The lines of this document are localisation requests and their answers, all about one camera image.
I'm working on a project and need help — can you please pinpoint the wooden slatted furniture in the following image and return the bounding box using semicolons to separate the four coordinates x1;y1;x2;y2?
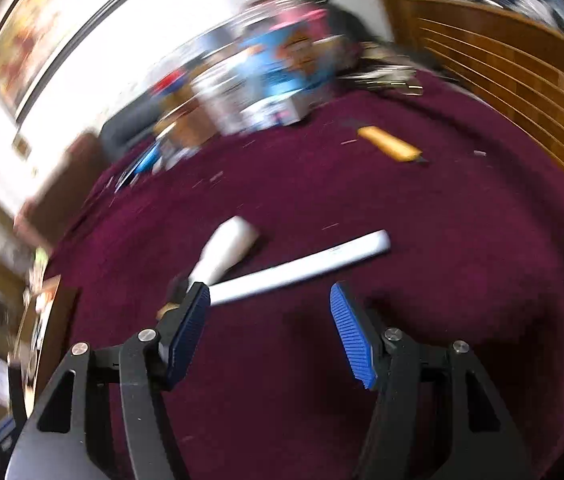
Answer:
367;0;564;201

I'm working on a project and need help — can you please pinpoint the white plastic tube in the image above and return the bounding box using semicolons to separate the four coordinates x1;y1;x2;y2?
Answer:
209;230;391;307

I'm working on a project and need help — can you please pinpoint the black leather sofa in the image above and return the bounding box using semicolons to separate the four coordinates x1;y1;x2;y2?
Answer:
99;100;163;161

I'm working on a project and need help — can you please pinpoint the framed wall painting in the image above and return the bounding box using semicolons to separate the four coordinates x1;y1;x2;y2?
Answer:
0;0;167;123

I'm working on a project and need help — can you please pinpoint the maroon tablecloth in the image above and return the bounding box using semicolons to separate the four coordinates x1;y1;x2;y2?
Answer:
44;67;564;480

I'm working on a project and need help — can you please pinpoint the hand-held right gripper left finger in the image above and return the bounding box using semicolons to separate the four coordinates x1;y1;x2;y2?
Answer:
4;282;211;480

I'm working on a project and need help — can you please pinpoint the blue printed box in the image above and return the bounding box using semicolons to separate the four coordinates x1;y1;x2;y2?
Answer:
242;25;337;101

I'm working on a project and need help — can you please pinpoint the brown armchair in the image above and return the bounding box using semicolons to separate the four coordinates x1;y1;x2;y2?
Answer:
14;132;107;251

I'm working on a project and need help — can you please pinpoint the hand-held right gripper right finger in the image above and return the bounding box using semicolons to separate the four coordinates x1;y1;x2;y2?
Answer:
330;281;533;480

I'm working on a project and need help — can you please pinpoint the pink lid jar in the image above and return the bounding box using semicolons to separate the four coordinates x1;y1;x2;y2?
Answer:
267;2;327;31

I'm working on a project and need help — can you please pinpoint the yellow utility knife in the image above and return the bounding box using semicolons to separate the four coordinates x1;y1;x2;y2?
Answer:
357;125;430;165

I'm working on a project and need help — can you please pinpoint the white jar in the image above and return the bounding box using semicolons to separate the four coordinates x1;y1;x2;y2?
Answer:
194;67;247;133

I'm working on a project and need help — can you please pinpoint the small white box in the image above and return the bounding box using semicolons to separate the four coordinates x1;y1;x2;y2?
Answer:
242;92;323;128

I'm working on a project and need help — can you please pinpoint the white bottle with orange cap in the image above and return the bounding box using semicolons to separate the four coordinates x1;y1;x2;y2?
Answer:
187;216;261;293

